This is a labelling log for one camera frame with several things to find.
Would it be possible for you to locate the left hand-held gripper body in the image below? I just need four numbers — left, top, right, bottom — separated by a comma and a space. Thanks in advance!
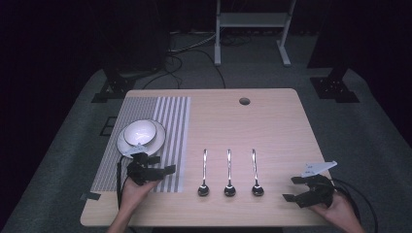
123, 144, 165, 186

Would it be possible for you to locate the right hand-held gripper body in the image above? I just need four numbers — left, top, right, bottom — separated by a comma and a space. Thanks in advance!
293, 160, 338, 209

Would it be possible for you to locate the person's left hand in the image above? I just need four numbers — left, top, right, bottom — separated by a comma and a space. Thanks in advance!
120, 177, 160, 209

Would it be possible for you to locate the person's right hand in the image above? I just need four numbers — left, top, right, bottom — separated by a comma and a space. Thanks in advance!
308, 189, 358, 228

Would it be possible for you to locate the white bowl with dark rim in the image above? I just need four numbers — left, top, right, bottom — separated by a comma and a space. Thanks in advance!
122, 118, 157, 148

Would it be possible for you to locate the metal spoon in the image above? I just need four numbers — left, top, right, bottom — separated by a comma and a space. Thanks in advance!
223, 148, 237, 198
196, 148, 211, 198
251, 148, 265, 197

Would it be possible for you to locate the grey striped placemat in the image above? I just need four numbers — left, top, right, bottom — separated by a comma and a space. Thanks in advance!
89, 95, 191, 194

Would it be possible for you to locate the dark tape strip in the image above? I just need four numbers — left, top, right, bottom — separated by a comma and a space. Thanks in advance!
80, 191, 102, 202

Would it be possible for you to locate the black metal stand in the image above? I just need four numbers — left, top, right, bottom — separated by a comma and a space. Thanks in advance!
306, 57, 361, 104
90, 66, 163, 104

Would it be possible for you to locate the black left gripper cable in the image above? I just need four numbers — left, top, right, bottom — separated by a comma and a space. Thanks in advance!
116, 154, 131, 210

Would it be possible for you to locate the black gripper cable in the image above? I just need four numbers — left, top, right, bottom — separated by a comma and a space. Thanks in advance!
116, 154, 131, 210
331, 177, 380, 233

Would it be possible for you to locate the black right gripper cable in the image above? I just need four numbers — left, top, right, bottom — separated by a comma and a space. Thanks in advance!
331, 177, 380, 233

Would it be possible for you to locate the black floor cable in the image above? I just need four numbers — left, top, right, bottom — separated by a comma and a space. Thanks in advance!
141, 48, 227, 90

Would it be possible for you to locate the grey floor cable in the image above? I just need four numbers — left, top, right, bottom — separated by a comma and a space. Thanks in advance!
167, 32, 219, 54

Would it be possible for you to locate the white metal stand frame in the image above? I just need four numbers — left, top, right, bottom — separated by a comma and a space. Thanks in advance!
213, 0, 297, 68

